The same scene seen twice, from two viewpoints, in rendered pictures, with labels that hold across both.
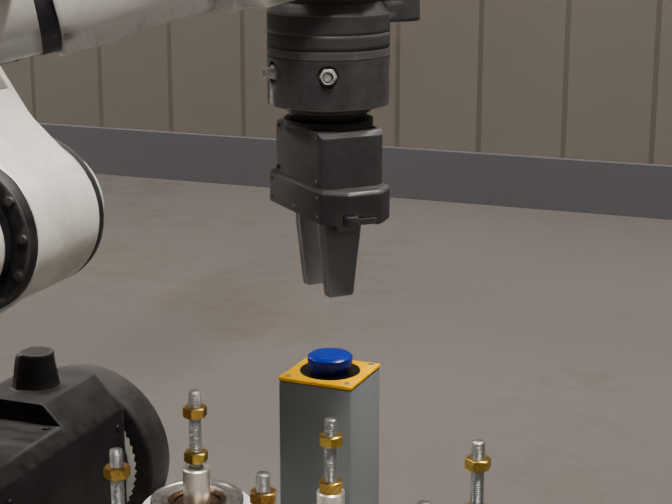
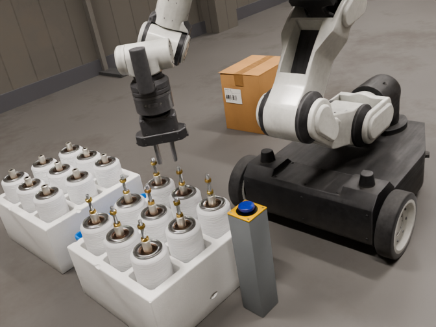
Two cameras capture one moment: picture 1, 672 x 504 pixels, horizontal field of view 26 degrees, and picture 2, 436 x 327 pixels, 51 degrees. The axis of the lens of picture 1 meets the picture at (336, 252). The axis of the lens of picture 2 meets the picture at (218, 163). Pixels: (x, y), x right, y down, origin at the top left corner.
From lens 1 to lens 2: 1.80 m
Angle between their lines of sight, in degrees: 104
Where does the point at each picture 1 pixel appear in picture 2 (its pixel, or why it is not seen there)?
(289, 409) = not seen: hidden behind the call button
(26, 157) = (280, 97)
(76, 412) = (351, 197)
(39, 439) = (327, 192)
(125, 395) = (385, 211)
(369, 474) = (245, 250)
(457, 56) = not seen: outside the picture
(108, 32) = not seen: hidden behind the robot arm
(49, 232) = (268, 121)
